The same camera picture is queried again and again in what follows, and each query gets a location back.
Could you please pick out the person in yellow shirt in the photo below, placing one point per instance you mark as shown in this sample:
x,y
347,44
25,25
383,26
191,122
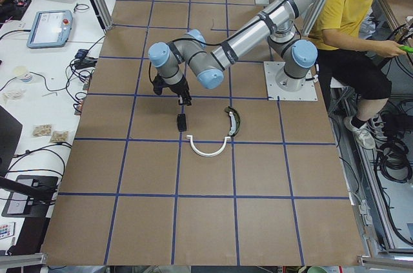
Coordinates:
x,y
342,55

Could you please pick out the bag of screws right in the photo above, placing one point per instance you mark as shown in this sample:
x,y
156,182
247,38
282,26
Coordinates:
x,y
59,136

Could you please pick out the white curved plastic piece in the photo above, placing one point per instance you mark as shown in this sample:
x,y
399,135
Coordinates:
x,y
208,149

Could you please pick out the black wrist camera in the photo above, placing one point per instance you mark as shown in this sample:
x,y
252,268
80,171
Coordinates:
x,y
158,85

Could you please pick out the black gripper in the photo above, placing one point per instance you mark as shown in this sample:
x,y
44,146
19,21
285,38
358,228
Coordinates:
x,y
179,88

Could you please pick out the black metal bracket plate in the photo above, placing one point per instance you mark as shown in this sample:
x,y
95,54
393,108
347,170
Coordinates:
x,y
181,122

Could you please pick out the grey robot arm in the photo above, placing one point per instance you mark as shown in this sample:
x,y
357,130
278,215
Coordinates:
x,y
275,23

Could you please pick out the green handled tool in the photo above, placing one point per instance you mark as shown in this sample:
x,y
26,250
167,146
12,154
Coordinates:
x,y
406,49

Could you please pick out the small blue black box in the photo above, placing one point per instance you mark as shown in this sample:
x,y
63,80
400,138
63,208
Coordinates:
x,y
81,53

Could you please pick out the lower blue teach pendant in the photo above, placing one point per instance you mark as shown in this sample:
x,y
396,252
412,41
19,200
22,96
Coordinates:
x,y
50,29

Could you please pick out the bag of screws left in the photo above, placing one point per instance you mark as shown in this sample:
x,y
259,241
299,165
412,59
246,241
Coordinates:
x,y
42,130

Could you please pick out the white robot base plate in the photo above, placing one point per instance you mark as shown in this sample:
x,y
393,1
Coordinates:
x,y
282,88

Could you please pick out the bag of screws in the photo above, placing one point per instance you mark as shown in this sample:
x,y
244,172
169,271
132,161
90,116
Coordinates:
x,y
42,130
59,136

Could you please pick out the dark green brake shoe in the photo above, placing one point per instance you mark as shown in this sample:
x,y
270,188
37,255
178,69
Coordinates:
x,y
235,121

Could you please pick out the black laptop stand device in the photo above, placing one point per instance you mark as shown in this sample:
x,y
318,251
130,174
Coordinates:
x,y
30,196

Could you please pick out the colourful remote control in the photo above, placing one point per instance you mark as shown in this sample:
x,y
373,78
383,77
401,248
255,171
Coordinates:
x,y
7,230

